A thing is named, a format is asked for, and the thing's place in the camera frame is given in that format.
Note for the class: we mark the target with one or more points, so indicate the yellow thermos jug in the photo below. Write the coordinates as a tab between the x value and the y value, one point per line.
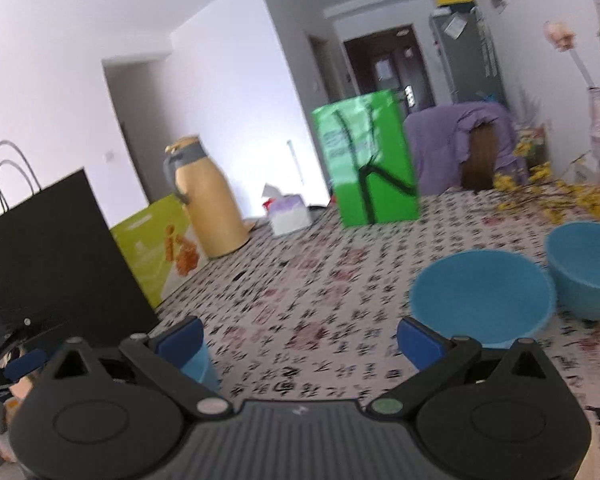
206	196

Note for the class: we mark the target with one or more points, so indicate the dark entrance door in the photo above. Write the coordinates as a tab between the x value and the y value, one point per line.
392	60

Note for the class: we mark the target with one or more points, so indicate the purple tissue pack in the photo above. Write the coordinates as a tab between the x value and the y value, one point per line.
286	213

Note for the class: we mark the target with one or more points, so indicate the blue bowl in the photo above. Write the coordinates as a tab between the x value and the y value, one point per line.
573	258
493	296
201	369

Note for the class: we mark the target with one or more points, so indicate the black paper shopping bag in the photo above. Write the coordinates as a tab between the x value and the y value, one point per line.
62	273

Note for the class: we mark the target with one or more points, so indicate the patterned tablecloth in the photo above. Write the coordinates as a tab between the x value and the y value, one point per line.
312	316

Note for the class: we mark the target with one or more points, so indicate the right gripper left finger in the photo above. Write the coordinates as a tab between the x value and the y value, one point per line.
158	361

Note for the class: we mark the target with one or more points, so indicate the yellow-green snack box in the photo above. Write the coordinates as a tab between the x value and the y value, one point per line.
161	248

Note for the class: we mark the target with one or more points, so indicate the grey refrigerator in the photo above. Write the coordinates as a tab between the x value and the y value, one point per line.
467	54

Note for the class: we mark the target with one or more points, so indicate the green paper shopping bag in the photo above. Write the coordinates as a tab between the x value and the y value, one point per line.
368	159

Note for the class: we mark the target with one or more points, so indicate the yellow flower branch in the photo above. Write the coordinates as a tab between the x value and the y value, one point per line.
539	189

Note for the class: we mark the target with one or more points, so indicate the wooden chair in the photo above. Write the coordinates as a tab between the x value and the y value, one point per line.
477	172

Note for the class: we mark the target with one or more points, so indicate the purple jacket on chair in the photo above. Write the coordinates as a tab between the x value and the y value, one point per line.
439	140

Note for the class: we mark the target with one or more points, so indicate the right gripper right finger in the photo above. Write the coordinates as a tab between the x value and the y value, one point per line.
440	363

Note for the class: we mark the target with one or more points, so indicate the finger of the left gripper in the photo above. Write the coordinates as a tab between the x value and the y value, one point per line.
25	365

